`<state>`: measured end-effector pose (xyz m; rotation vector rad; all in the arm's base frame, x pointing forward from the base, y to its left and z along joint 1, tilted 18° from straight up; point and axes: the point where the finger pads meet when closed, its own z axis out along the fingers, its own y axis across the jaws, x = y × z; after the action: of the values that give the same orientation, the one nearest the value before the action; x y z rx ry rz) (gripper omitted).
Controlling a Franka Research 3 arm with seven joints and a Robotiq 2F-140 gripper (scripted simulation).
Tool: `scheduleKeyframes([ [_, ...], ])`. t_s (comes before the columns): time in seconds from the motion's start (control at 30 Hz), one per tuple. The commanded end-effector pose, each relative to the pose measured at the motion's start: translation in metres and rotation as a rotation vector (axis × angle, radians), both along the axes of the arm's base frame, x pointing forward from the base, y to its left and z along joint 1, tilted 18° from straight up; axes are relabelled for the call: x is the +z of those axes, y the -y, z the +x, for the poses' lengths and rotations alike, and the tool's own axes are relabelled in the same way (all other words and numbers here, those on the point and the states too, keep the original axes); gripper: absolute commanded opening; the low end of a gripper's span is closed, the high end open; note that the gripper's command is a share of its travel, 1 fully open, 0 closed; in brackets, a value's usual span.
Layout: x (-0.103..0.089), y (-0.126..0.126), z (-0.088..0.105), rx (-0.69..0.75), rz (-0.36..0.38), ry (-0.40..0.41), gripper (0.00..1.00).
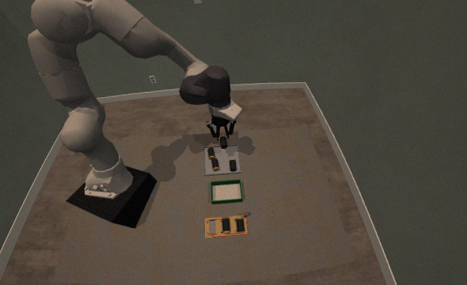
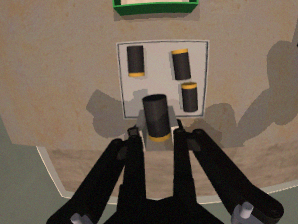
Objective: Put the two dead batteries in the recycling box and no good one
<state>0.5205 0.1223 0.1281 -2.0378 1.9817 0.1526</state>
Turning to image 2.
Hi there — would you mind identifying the green open-top box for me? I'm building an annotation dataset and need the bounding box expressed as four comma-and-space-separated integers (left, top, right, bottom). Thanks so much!
112, 0, 198, 16

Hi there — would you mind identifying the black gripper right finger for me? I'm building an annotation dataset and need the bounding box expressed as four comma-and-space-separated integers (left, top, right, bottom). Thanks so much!
168, 106, 284, 224

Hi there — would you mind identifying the grey square tray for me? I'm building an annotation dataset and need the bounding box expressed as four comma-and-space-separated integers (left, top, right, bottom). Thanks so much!
116, 39, 210, 119

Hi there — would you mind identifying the black battery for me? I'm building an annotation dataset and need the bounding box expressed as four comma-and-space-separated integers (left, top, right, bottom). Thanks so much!
171, 49, 191, 81
181, 82, 198, 113
142, 94, 171, 142
127, 45, 145, 77

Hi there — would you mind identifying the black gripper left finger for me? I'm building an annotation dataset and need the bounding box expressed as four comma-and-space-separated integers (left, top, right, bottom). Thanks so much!
46, 109, 147, 224

